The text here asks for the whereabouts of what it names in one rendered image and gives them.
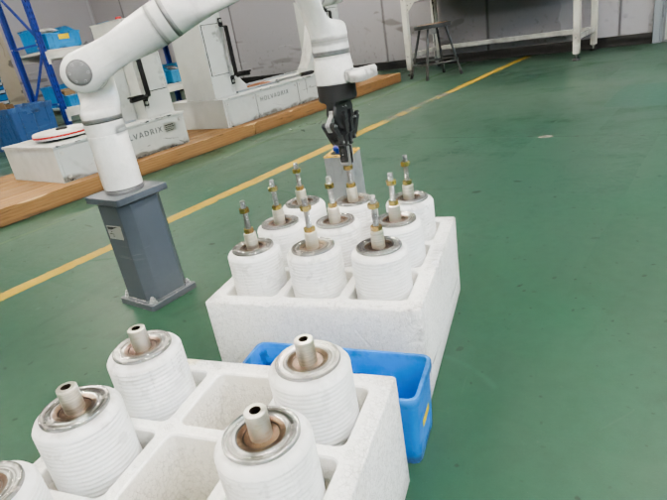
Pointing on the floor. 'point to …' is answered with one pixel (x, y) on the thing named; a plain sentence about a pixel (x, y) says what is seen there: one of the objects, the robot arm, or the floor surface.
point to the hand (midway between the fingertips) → (346, 154)
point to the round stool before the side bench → (439, 48)
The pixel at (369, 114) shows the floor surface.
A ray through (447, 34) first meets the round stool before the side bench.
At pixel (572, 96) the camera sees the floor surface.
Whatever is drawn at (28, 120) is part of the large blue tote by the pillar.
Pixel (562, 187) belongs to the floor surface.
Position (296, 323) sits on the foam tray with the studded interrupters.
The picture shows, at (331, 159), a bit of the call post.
